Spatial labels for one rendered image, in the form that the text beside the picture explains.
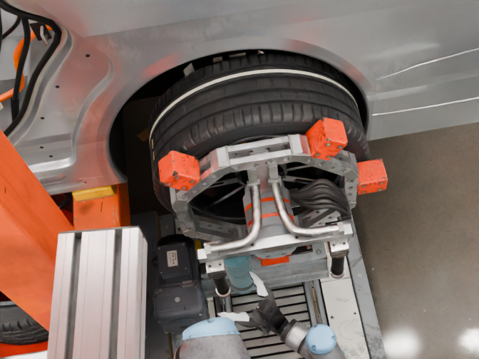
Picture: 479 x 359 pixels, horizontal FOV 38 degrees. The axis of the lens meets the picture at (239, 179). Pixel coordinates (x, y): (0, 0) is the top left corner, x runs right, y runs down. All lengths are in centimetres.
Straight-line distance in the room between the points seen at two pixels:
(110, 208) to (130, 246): 160
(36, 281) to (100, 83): 56
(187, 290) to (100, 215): 41
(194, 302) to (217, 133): 79
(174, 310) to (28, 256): 104
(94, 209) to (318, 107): 87
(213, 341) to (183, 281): 103
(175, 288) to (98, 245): 173
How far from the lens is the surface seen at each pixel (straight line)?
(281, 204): 188
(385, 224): 299
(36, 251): 148
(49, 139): 211
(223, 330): 150
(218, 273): 191
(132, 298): 73
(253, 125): 184
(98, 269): 75
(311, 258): 267
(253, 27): 174
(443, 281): 292
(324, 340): 180
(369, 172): 208
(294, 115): 185
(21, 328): 252
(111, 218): 233
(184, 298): 246
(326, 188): 187
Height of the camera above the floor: 270
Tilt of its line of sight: 61 degrees down
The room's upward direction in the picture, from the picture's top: 12 degrees counter-clockwise
